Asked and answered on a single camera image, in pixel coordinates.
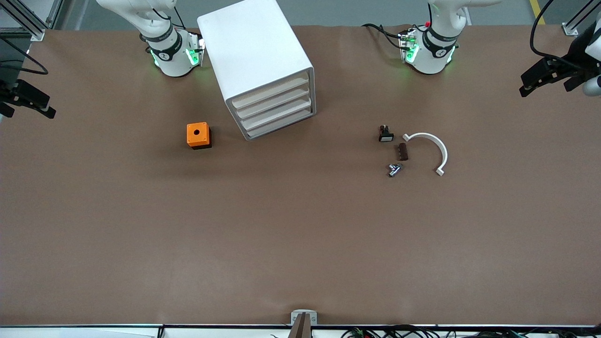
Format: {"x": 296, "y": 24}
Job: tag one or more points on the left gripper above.
{"x": 575, "y": 60}

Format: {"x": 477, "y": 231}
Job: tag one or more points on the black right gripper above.
{"x": 9, "y": 89}

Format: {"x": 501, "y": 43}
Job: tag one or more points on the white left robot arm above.
{"x": 429, "y": 65}

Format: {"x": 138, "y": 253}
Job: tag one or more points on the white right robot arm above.
{"x": 171, "y": 63}

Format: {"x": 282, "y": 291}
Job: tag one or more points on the white drawer cabinet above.
{"x": 253, "y": 47}

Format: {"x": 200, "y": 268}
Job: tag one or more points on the small brown block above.
{"x": 402, "y": 152}

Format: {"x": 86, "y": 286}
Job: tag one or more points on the orange box with hole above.
{"x": 191, "y": 138}

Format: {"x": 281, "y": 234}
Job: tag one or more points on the silver metal fitting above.
{"x": 394, "y": 170}

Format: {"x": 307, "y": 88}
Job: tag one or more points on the brown table cover sheet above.
{"x": 281, "y": 234}

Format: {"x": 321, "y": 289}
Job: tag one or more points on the aluminium extrusion frame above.
{"x": 37, "y": 34}
{"x": 570, "y": 30}

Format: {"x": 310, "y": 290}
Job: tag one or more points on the small black switch block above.
{"x": 386, "y": 137}

